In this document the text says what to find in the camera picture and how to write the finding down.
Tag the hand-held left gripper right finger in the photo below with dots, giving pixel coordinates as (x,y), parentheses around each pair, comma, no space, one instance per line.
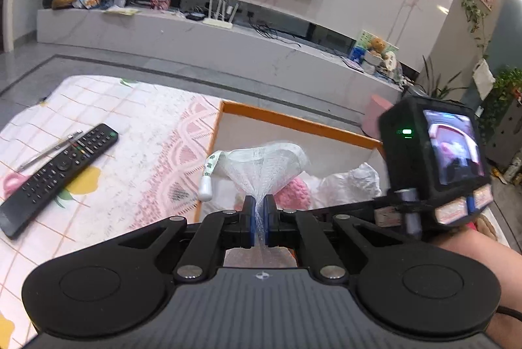
(269,218)

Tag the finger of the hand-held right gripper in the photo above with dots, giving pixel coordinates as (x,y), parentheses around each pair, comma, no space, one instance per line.
(359,206)

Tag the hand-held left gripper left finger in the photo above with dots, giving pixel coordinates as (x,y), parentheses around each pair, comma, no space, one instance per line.
(249,218)

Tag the brown scouring sponge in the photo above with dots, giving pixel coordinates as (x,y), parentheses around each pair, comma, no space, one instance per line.
(244,257)

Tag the white mesh bag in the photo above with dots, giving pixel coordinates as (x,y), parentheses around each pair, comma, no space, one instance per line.
(265,161)

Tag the orange-rimmed white box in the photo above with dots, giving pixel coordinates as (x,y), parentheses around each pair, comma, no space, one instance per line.
(285,133)

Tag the person's right forearm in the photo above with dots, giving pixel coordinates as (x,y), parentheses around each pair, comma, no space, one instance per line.
(505,279)

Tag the pink crochet item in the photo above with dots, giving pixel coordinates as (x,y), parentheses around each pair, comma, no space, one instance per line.
(293,194)

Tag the pink trash bin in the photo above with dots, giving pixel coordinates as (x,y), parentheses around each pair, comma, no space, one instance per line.
(373,116)

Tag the long-leaf potted plant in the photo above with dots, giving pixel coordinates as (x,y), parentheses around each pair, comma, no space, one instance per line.
(438,86)

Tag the white round ornament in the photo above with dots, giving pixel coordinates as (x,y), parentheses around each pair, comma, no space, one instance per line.
(390,60)

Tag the grey cabinet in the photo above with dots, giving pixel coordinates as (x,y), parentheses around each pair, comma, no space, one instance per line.
(507,137)

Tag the white hanging paper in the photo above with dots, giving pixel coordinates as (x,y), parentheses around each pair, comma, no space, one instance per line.
(484,78)

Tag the bushy green plant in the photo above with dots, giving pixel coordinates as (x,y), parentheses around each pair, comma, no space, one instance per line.
(503,92)

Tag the blue box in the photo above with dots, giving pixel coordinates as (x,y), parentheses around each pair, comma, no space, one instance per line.
(357,55)

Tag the brown teddy bear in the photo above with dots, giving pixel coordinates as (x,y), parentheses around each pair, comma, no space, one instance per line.
(377,46)

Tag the teddy bear toys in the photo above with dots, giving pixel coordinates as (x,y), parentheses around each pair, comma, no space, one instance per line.
(367,36)

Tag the checked lace printed blanket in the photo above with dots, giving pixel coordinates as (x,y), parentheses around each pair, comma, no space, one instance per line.
(142,137)

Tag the hanging vine plant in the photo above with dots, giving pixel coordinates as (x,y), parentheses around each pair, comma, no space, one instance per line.
(473,14)

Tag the white marble television console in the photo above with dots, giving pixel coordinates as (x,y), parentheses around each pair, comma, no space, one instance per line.
(183,39)

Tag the black remote control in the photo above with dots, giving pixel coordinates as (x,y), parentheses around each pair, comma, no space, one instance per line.
(61,177)

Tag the white wifi router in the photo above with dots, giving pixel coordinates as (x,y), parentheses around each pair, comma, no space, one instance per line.
(220,23)

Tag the black set-top box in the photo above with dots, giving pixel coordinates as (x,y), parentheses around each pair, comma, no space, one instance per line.
(195,16)

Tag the silver pen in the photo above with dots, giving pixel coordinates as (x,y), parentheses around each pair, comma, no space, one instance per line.
(49,151)

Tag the pink tissue box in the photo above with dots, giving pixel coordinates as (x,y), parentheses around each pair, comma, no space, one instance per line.
(160,2)

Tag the pink scissors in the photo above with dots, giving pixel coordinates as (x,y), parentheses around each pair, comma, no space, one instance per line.
(12,182)

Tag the yellow paper sheets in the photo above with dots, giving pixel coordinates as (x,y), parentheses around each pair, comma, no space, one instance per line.
(121,10)

